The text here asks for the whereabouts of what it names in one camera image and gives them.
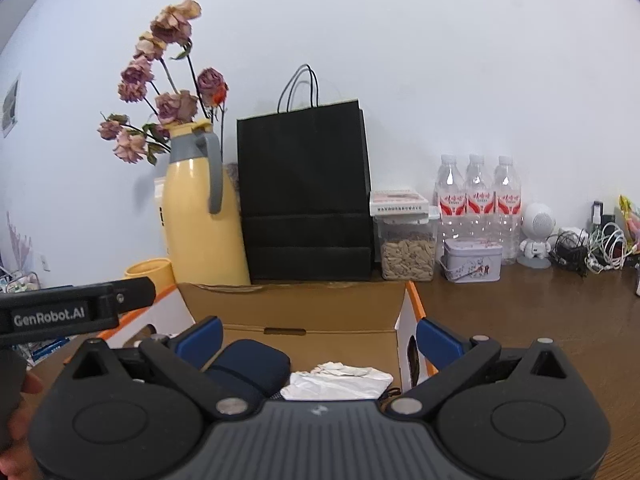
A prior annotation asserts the white tissue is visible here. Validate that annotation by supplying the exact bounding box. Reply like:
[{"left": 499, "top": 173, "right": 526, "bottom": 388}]
[{"left": 280, "top": 361, "right": 393, "bottom": 402}]

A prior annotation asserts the flat white packet box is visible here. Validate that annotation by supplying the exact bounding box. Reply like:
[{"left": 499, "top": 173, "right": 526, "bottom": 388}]
[{"left": 370, "top": 189, "right": 430, "bottom": 215}]

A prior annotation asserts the dried pink rose bouquet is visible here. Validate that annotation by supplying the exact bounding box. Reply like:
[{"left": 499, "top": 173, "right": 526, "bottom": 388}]
[{"left": 97, "top": 0, "right": 230, "bottom": 166}]

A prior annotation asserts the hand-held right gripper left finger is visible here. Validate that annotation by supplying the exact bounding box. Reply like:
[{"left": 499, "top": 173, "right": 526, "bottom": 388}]
[{"left": 65, "top": 316, "right": 263, "bottom": 421}]

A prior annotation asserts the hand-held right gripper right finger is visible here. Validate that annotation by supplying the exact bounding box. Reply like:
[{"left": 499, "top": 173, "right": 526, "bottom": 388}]
[{"left": 381, "top": 317, "right": 568, "bottom": 421}]

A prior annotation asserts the yellow thermos jug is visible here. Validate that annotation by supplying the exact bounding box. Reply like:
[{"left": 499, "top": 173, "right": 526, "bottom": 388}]
[{"left": 161, "top": 119, "right": 251, "bottom": 286}]

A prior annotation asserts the wall picture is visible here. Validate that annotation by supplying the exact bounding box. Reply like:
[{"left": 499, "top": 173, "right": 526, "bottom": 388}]
[{"left": 0, "top": 74, "right": 22, "bottom": 138}]

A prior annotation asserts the purple wall sticker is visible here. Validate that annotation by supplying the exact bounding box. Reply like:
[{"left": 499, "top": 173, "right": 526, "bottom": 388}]
[{"left": 4, "top": 210, "right": 33, "bottom": 271}]

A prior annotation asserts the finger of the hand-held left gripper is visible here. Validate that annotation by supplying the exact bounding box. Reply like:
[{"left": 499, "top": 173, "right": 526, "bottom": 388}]
[{"left": 112, "top": 276, "right": 157, "bottom": 314}]

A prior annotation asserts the printed tin box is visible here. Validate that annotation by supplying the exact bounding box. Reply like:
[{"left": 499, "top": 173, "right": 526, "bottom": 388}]
[{"left": 441, "top": 237, "right": 503, "bottom": 284}]

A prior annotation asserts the black paper bag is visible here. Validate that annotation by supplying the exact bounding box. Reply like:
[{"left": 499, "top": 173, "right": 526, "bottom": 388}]
[{"left": 236, "top": 64, "right": 375, "bottom": 283}]

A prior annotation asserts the white robot shaped speaker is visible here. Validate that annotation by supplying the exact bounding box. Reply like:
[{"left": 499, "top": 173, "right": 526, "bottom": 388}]
[{"left": 516, "top": 202, "right": 558, "bottom": 268}]

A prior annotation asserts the yellow mug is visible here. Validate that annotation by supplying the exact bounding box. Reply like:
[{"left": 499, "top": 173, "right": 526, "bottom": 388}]
[{"left": 124, "top": 257, "right": 176, "bottom": 288}]

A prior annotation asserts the clear nut container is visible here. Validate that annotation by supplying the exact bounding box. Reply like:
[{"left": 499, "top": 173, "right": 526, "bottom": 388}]
[{"left": 374, "top": 207, "right": 441, "bottom": 282}]

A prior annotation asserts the person's left hand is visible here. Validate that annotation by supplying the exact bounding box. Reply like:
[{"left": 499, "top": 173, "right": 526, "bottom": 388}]
[{"left": 0, "top": 370, "right": 46, "bottom": 480}]

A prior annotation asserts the colourful snack packet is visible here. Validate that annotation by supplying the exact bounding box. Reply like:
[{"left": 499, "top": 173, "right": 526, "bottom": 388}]
[{"left": 618, "top": 195, "right": 640, "bottom": 256}]

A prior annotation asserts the red pumpkin print cardboard box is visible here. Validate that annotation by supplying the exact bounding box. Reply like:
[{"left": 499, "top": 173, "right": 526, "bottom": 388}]
[{"left": 97, "top": 280, "right": 441, "bottom": 403}]

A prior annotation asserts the navy blue pouch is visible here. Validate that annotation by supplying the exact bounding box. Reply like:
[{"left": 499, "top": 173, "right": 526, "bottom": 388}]
[{"left": 205, "top": 339, "right": 292, "bottom": 401}]

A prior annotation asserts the white cable bundle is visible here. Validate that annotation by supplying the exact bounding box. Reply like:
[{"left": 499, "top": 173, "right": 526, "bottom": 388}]
[{"left": 585, "top": 222, "right": 640, "bottom": 276}]

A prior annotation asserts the white storage rack cart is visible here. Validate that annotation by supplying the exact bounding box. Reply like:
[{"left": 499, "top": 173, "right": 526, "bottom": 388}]
[{"left": 0, "top": 269, "right": 71, "bottom": 367}]

